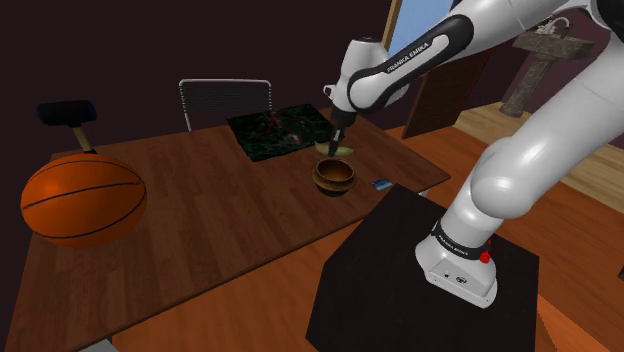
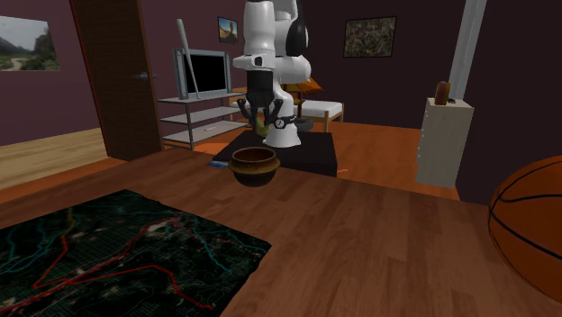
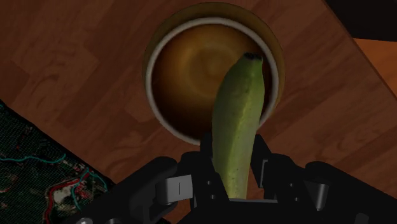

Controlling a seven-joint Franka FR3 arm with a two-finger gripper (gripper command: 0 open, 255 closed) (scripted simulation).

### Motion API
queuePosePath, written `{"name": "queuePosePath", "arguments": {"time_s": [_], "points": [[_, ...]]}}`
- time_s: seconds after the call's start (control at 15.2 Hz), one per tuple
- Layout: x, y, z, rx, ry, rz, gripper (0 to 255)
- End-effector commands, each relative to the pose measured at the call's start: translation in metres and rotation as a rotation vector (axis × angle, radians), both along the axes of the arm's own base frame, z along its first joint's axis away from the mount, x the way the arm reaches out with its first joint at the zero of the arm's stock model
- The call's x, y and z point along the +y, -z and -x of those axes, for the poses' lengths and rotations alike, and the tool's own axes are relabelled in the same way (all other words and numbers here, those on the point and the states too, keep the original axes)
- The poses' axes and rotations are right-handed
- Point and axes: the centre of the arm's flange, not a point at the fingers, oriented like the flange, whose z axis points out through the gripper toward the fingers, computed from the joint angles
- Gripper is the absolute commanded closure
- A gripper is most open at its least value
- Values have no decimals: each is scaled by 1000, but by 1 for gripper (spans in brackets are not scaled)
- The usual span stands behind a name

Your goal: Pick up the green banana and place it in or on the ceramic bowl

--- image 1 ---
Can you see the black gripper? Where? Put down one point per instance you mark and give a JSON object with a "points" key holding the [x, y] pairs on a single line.
{"points": [[341, 119]]}

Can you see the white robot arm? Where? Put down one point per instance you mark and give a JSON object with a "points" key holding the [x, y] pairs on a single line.
{"points": [[546, 131]]}

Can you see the yellow-green banana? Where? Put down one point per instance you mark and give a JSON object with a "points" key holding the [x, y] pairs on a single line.
{"points": [[347, 150]]}

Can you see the brown wooden bowl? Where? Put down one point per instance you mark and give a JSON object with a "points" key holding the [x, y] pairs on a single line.
{"points": [[334, 173]]}

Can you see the small blue card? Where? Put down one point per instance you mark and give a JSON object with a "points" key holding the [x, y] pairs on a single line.
{"points": [[381, 184]]}

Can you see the dark patterned placemat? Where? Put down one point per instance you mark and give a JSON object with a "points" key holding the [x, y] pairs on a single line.
{"points": [[273, 129]]}

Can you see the brown wooden door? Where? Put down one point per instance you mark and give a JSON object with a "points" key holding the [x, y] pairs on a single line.
{"points": [[446, 92]]}

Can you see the brown wooden table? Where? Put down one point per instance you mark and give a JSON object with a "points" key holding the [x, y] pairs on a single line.
{"points": [[204, 214]]}

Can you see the black robot stand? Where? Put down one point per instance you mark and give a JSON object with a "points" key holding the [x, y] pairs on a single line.
{"points": [[414, 302]]}

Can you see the orange basketball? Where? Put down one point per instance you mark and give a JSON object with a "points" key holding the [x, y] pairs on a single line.
{"points": [[83, 199]]}

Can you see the metal frame chair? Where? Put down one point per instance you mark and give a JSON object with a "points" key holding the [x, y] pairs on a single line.
{"points": [[224, 97]]}

